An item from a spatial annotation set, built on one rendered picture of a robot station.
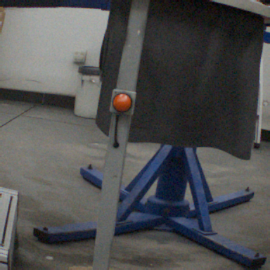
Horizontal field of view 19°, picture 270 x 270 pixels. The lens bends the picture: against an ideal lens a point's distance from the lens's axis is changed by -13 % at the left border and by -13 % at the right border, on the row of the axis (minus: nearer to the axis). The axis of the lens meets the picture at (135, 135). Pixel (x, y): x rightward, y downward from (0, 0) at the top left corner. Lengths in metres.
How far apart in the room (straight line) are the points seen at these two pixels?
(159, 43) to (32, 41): 4.82
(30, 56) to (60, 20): 0.41
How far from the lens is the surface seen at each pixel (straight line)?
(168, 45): 2.24
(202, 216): 3.39
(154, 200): 3.63
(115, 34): 2.25
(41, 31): 7.01
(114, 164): 1.99
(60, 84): 6.99
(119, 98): 1.94
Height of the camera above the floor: 0.86
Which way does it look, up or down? 8 degrees down
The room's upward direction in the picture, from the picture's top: 9 degrees clockwise
